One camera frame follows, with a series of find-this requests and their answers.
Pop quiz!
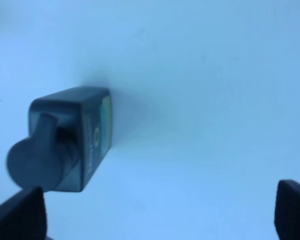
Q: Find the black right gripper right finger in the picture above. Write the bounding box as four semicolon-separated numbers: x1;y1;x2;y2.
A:
274;180;300;240

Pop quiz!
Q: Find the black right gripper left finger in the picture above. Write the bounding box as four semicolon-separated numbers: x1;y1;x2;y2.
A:
0;187;47;240

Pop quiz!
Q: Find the black pump bottle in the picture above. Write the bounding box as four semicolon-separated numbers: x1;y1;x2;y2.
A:
6;86;113;192

